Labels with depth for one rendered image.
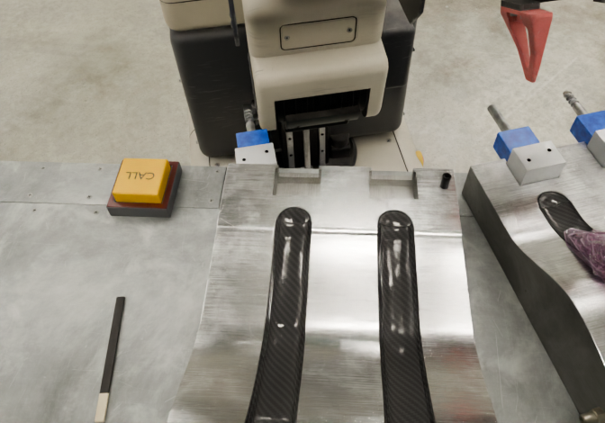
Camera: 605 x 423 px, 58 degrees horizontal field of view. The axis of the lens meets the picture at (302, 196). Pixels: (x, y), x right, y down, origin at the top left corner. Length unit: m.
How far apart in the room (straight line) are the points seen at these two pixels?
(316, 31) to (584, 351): 0.58
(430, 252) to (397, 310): 0.07
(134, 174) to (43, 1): 2.14
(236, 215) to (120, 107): 1.56
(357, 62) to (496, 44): 1.48
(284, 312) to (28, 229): 0.38
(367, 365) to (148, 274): 0.30
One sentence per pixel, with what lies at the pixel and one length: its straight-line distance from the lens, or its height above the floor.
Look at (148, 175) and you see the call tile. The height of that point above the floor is 0.84.
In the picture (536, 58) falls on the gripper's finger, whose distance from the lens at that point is 0.59.
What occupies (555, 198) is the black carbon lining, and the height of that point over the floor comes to 0.85.
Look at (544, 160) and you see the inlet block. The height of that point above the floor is 0.88.
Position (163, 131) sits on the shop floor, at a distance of 1.99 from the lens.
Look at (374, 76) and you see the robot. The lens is 0.92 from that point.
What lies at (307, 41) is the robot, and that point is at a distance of 0.90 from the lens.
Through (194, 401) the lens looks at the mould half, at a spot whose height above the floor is 0.92.
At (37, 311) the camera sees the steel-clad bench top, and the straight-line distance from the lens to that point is 0.71.
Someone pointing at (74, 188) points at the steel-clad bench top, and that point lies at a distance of 0.80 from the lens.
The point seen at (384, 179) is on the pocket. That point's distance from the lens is 0.64.
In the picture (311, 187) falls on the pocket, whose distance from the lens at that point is 0.65.
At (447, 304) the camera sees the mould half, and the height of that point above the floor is 0.88.
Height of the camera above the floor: 1.37
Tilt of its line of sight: 53 degrees down
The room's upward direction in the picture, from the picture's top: 3 degrees counter-clockwise
